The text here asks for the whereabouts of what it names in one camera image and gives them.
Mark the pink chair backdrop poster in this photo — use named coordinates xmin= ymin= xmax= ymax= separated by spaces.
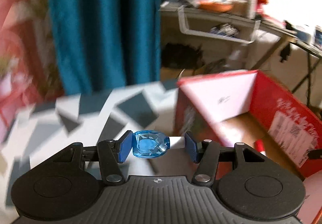
xmin=1 ymin=0 xmax=64 ymax=142

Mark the dark red cylinder tube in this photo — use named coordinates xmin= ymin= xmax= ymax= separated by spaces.
xmin=254 ymin=139 xmax=266 ymax=156

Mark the red strawberry cardboard box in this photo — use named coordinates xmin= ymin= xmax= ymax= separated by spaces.
xmin=174 ymin=70 xmax=321 ymax=223

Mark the cluttered white side table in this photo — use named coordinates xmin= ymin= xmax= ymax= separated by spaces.
xmin=159 ymin=0 xmax=322 ymax=84

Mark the orange shallow bowl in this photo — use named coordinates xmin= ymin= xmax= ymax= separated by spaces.
xmin=199 ymin=2 xmax=233 ymax=12

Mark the white wire basket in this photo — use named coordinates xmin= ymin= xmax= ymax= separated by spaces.
xmin=177 ymin=5 xmax=261 ymax=45

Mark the geometric patterned table cloth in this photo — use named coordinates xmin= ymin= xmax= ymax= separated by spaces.
xmin=0 ymin=78 xmax=192 ymax=224

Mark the blue faceted glass bottle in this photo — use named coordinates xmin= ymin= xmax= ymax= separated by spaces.
xmin=132 ymin=130 xmax=186 ymax=159

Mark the teal curtain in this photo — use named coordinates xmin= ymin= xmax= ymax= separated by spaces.
xmin=49 ymin=0 xmax=161 ymax=95

